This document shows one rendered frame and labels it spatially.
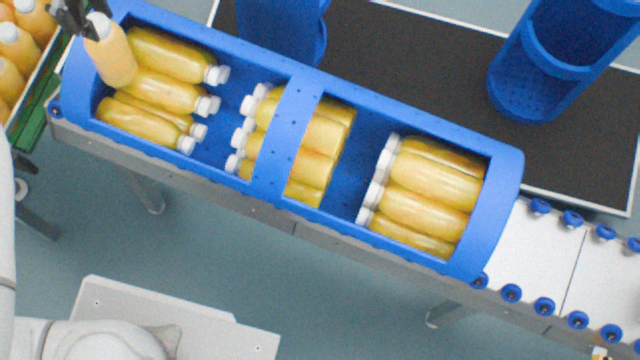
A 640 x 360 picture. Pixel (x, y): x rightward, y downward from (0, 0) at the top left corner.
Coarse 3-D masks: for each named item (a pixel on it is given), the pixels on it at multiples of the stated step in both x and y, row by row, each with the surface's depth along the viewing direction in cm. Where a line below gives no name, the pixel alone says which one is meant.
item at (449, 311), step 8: (440, 304) 247; (448, 304) 232; (456, 304) 219; (432, 312) 256; (440, 312) 240; (448, 312) 228; (456, 312) 223; (464, 312) 218; (472, 312) 214; (432, 320) 252; (440, 320) 246; (448, 320) 241; (456, 320) 236
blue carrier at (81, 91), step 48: (240, 48) 156; (96, 96) 172; (240, 96) 177; (288, 96) 151; (336, 96) 171; (384, 96) 160; (144, 144) 158; (288, 144) 150; (384, 144) 175; (480, 144) 154; (336, 192) 175; (480, 192) 149; (384, 240) 155; (480, 240) 149
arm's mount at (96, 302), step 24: (96, 288) 156; (96, 312) 155; (120, 312) 155; (144, 312) 155; (168, 312) 155; (192, 312) 156; (192, 336) 154; (216, 336) 155; (240, 336) 155; (264, 336) 155
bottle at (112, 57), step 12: (108, 36) 132; (120, 36) 135; (96, 48) 133; (108, 48) 133; (120, 48) 135; (96, 60) 137; (108, 60) 136; (120, 60) 138; (132, 60) 143; (108, 72) 141; (120, 72) 142; (132, 72) 146; (108, 84) 147; (120, 84) 147
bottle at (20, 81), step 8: (0, 56) 167; (8, 64) 167; (0, 72) 166; (8, 72) 167; (16, 72) 170; (0, 80) 167; (8, 80) 168; (16, 80) 171; (24, 80) 175; (0, 88) 169; (8, 88) 170; (16, 88) 173; (24, 88) 176; (8, 96) 174; (16, 96) 175; (32, 96) 181
